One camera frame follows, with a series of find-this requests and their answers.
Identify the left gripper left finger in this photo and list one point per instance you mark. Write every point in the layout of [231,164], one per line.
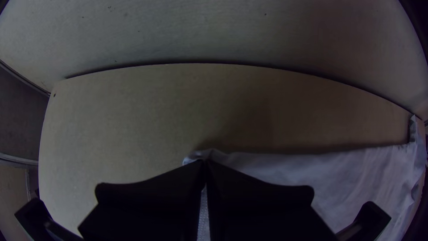
[150,207]

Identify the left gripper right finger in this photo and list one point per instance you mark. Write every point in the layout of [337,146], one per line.
[260,214]

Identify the light grey t-shirt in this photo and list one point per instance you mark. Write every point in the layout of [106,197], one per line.
[351,180]

